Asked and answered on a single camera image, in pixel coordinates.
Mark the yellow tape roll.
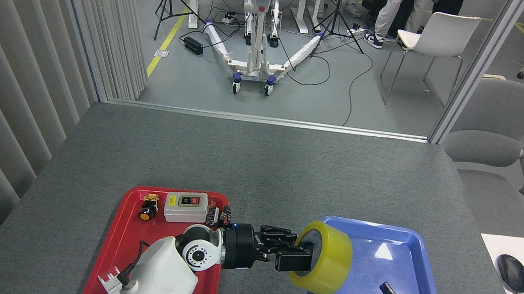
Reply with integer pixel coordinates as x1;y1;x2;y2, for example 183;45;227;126
287;218;356;294

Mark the blue plastic tray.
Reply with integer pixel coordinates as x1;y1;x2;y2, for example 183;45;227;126
310;215;464;294

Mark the black computer mouse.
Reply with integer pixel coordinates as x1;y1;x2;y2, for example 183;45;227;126
493;253;524;294

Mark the yellow black push button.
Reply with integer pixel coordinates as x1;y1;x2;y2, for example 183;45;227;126
137;192;160;222

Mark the red plastic tray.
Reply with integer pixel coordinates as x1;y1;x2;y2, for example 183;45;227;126
81;177;232;294

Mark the white terminal block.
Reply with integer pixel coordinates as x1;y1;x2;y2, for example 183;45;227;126
96;265;129;294

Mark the black power brick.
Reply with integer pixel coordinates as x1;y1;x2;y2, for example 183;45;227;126
182;36;205;56

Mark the white stand on wheels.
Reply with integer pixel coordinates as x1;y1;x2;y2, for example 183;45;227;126
197;0;328;104

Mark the grey office chair with armrest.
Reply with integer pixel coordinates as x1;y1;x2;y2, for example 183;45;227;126
432;73;524;237

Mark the person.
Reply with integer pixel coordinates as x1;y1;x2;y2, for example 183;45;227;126
362;0;441;56

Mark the white plastic chair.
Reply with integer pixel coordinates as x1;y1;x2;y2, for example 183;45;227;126
376;6;482;116

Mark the small black switch part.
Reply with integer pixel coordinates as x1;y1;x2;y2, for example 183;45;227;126
205;204;221;227

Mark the grey switch box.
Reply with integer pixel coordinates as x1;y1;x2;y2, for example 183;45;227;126
162;188;211;227

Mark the long black floor cable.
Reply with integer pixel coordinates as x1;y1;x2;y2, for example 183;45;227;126
271;25;378;129

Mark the silver post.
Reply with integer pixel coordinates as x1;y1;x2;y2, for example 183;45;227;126
428;0;524;154

